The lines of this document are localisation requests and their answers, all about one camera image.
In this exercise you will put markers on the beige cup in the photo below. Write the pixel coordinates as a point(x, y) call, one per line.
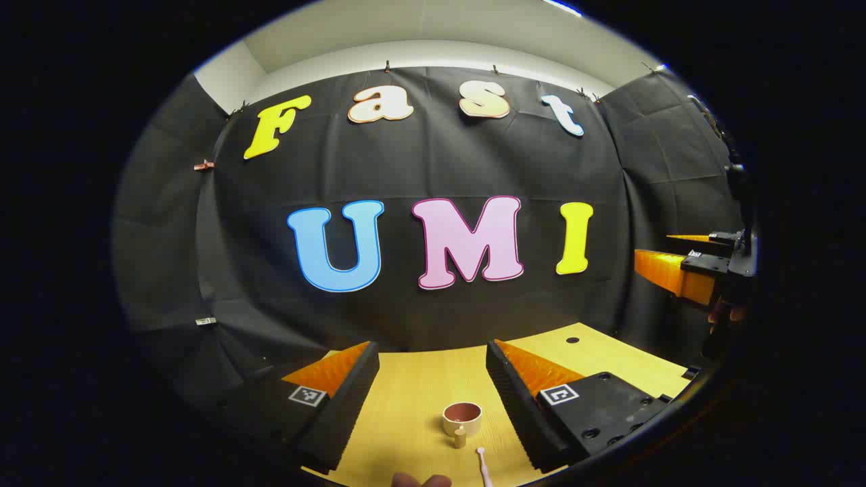
point(462, 419)

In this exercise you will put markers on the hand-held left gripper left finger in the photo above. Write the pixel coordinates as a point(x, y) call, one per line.
point(352, 406)

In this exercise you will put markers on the black backdrop cloth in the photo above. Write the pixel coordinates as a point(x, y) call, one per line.
point(440, 162)

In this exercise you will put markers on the wooden desktop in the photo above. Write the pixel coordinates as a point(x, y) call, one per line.
point(419, 379)

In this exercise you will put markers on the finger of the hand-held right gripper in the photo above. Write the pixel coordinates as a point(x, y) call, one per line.
point(670, 270)
point(722, 239)

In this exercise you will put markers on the black desk clamp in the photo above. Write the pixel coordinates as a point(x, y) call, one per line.
point(691, 372)

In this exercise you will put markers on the copper cloth clip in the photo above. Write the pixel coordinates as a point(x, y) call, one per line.
point(203, 164)

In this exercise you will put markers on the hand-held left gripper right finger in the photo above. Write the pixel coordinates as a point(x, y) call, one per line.
point(517, 406)

